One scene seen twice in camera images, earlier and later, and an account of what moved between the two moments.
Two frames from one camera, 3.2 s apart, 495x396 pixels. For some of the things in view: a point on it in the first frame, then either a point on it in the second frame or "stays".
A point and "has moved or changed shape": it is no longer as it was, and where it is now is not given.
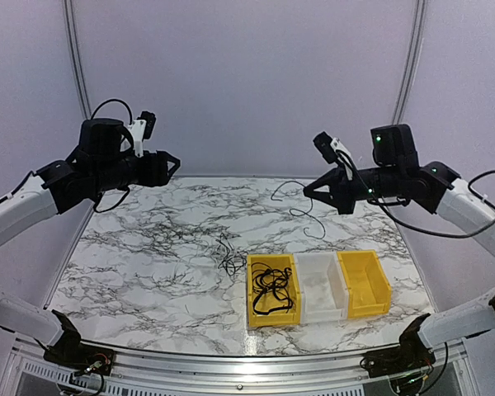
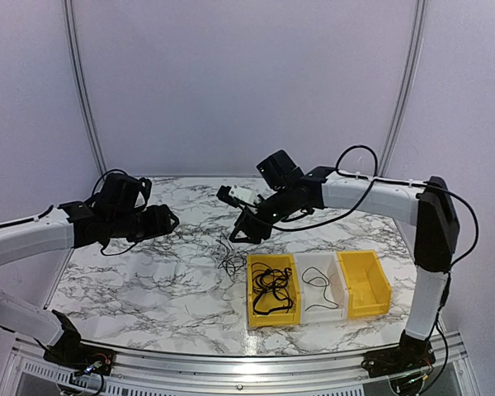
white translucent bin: [322, 287] stays
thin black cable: [274, 200] has moved or changed shape
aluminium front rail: [147, 373] stays
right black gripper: [338, 182] -> [248, 222]
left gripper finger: [172, 159] -> [175, 219]
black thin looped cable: [266, 278] stays
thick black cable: [274, 308] stays
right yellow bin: [369, 290] stays
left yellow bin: [273, 290] stays
